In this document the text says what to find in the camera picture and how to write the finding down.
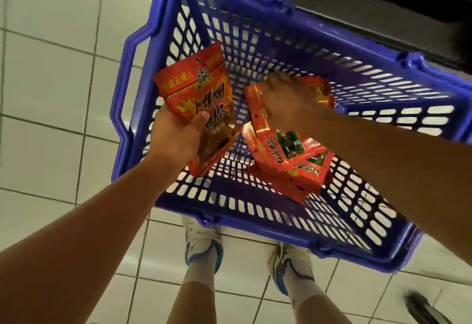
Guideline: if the person's right forearm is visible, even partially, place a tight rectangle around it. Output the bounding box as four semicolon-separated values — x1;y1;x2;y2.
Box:
313;110;472;265

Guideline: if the blue plastic basket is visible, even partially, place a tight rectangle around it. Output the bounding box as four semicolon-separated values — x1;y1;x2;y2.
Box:
110;0;472;274

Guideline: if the grey left shoe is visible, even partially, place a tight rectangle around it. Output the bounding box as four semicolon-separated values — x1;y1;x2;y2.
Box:
182;217;225;274

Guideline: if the person's right hand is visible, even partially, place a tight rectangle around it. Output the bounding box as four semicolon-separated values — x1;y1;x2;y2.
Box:
254;71;339;135

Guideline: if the pile of red seasoning packets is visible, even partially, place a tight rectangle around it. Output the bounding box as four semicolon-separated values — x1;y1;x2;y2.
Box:
242;77;337;205

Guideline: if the person's left hand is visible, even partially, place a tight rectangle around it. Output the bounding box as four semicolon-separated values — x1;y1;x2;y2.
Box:
146;110;212;174

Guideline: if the chili powder packet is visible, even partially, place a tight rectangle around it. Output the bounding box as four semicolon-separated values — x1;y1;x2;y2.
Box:
153;41;243;179

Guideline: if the person's left forearm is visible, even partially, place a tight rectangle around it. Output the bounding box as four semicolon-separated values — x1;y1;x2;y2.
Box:
0;154;185;324

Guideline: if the person's right leg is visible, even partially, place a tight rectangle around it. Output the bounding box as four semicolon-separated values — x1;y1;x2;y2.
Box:
284;268;354;324

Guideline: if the person's leg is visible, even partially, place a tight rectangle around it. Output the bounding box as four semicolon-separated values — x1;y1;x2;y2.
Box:
284;268;354;324
166;257;219;324

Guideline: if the grey right shoe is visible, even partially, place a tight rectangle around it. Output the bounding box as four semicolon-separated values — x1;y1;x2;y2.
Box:
267;242;317;296

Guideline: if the grey shoe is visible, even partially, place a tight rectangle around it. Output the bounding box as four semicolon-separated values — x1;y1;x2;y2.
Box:
182;217;225;274
267;242;317;296

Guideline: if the person's left leg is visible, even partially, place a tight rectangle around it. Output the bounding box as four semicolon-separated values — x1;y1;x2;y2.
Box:
166;257;219;324

